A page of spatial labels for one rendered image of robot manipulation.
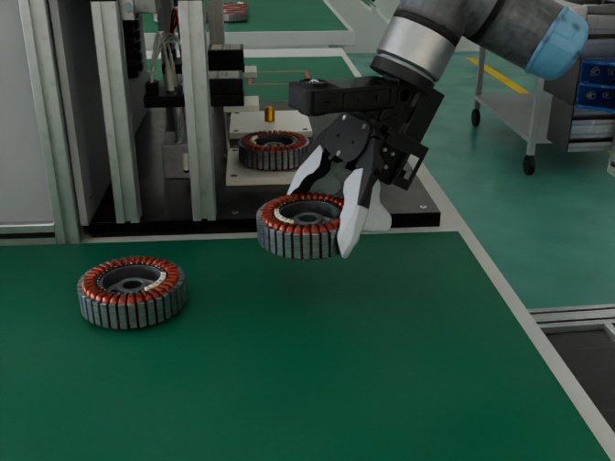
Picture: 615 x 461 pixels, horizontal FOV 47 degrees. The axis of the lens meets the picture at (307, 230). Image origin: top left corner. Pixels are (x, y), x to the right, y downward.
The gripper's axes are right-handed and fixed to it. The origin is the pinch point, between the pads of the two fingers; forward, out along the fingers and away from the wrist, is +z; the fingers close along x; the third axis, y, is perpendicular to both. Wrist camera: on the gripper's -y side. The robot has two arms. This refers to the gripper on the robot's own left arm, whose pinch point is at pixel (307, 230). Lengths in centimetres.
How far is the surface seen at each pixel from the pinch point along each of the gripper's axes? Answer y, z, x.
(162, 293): -12.1, 11.7, 1.2
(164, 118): 8, 2, 72
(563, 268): 172, -3, 92
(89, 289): -17.8, 14.8, 5.2
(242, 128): 15, -4, 55
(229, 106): 1.9, -7.3, 34.7
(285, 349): -2.7, 10.2, -9.5
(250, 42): 68, -26, 180
